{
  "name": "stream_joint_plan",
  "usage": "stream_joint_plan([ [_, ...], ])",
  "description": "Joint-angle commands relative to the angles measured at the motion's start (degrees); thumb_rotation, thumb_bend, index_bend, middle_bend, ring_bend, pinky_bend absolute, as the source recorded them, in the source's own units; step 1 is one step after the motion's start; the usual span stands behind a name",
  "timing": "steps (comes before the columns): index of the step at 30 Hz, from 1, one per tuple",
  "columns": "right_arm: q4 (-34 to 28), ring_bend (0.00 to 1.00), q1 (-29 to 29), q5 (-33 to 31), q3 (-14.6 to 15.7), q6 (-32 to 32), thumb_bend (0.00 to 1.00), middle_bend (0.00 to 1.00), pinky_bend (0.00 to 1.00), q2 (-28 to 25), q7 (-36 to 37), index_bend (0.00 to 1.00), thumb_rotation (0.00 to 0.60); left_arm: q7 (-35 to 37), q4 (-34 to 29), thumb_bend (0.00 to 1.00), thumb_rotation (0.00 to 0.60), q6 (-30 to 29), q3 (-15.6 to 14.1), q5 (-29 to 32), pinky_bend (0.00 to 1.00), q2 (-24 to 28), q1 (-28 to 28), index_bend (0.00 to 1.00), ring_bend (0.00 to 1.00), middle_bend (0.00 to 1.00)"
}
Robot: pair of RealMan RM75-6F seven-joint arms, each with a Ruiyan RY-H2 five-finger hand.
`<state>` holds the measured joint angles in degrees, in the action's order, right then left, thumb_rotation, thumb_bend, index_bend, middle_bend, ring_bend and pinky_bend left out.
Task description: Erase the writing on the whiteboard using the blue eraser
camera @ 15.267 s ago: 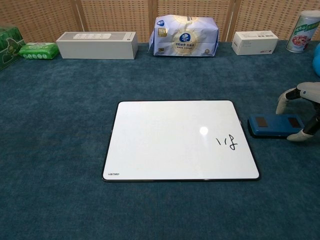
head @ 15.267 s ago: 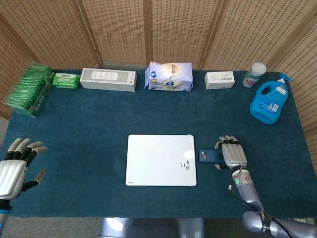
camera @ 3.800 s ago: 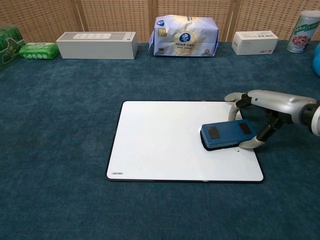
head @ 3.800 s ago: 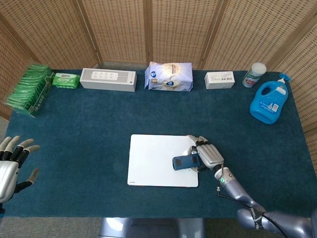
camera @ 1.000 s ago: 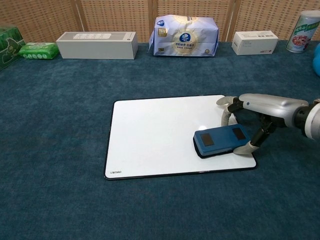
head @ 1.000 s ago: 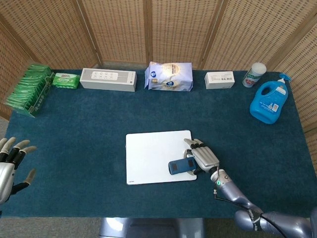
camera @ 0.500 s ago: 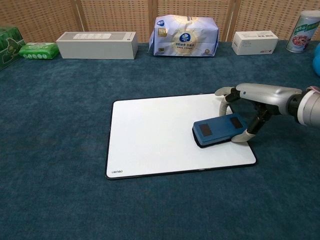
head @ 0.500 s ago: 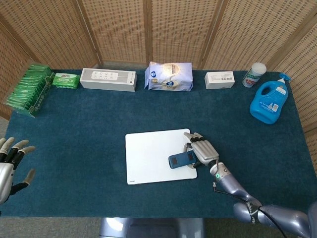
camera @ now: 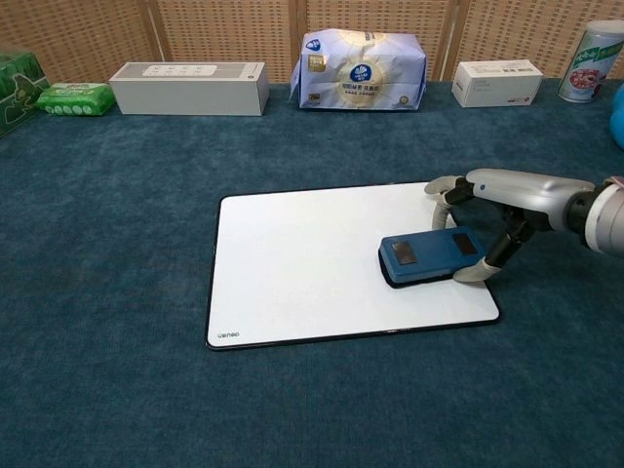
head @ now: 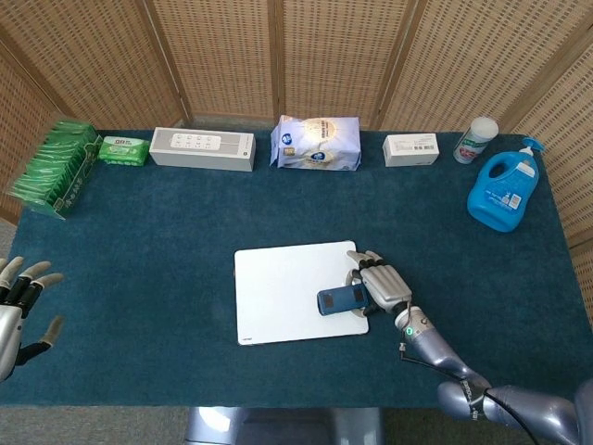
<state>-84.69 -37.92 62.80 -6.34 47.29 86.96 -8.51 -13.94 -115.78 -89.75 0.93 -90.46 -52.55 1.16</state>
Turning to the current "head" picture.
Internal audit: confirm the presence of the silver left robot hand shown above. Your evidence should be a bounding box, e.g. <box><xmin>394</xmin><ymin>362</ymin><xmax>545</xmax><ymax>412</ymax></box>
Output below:
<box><xmin>0</xmin><ymin>256</ymin><xmax>65</xmax><ymax>384</ymax></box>

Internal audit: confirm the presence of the white rectangular pad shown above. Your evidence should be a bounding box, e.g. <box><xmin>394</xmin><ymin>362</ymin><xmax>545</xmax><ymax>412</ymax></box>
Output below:
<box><xmin>233</xmin><ymin>239</ymin><xmax>371</xmax><ymax>347</ymax></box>

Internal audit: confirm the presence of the blue detergent pump bottle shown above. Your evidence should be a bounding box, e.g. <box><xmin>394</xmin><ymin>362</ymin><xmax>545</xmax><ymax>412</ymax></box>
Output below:
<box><xmin>466</xmin><ymin>136</ymin><xmax>547</xmax><ymax>234</ymax></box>

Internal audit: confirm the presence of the small white cardboard box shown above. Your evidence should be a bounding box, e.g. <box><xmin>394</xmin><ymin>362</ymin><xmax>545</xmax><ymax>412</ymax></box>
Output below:
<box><xmin>382</xmin><ymin>133</ymin><xmax>441</xmax><ymax>168</ymax></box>

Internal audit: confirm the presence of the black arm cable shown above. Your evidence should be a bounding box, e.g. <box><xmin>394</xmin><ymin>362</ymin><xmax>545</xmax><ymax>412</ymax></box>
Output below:
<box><xmin>397</xmin><ymin>342</ymin><xmax>538</xmax><ymax>445</ymax></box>

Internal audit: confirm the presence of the green sachet display box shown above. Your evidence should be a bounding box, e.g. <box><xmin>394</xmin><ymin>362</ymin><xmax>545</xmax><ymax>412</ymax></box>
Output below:
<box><xmin>4</xmin><ymin>119</ymin><xmax>103</xmax><ymax>221</ymax></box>

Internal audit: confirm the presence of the small blue device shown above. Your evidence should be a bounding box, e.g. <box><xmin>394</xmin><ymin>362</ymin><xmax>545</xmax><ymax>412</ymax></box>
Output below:
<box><xmin>316</xmin><ymin>286</ymin><xmax>370</xmax><ymax>317</ymax></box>

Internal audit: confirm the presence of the long white power strip box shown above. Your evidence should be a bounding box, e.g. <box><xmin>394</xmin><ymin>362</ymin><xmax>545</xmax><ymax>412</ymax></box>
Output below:
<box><xmin>148</xmin><ymin>126</ymin><xmax>258</xmax><ymax>173</ymax></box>

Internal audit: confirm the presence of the grey robot torso base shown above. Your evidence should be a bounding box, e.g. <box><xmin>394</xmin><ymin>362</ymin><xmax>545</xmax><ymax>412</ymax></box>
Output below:
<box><xmin>184</xmin><ymin>406</ymin><xmax>385</xmax><ymax>445</ymax></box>

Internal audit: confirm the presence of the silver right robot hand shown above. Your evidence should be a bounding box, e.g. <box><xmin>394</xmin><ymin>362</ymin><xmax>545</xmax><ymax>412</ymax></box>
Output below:
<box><xmin>346</xmin><ymin>249</ymin><xmax>413</xmax><ymax>319</ymax></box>

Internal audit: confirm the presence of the blue white tissue paper pack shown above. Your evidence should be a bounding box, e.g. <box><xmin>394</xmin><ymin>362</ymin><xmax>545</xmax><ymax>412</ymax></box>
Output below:
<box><xmin>269</xmin><ymin>114</ymin><xmax>361</xmax><ymax>172</ymax></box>

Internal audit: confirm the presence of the teal table cloth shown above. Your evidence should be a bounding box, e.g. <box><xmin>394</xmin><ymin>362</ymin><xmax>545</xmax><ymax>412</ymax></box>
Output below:
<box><xmin>0</xmin><ymin>128</ymin><xmax>587</xmax><ymax>410</ymax></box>

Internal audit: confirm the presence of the woven bamboo folding screen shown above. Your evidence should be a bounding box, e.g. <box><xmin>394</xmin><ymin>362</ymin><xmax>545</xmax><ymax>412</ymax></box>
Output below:
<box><xmin>0</xmin><ymin>0</ymin><xmax>593</xmax><ymax>249</ymax></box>

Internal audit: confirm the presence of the green tissue pack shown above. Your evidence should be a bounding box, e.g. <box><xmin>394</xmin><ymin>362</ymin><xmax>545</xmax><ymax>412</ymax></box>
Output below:
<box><xmin>96</xmin><ymin>134</ymin><xmax>151</xmax><ymax>167</ymax></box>

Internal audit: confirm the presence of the cylindrical can with white lid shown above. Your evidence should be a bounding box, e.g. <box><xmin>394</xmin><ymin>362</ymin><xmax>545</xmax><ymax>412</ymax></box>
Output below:
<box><xmin>453</xmin><ymin>116</ymin><xmax>500</xmax><ymax>165</ymax></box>

